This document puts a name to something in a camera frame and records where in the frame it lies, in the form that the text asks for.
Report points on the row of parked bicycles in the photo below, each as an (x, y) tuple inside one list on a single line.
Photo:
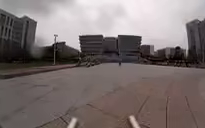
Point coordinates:
[(88, 61)]

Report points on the person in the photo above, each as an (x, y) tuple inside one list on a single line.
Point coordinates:
[(120, 62)]

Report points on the wide grey building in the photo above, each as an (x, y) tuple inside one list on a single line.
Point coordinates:
[(103, 45)]

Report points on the low dark building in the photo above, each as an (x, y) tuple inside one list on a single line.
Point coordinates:
[(61, 51)]

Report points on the pale pole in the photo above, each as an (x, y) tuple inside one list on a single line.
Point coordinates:
[(55, 50)]

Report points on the row of distant buildings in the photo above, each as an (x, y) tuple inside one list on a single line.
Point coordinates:
[(156, 51)]

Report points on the robot's own part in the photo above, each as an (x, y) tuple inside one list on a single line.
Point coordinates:
[(72, 123), (134, 122)]

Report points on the raised kerb strip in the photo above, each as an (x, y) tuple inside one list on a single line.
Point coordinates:
[(30, 71)]

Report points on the tall grey building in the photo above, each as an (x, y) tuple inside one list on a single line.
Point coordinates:
[(10, 31)]

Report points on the tall pale building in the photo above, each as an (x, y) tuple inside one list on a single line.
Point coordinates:
[(200, 36)]

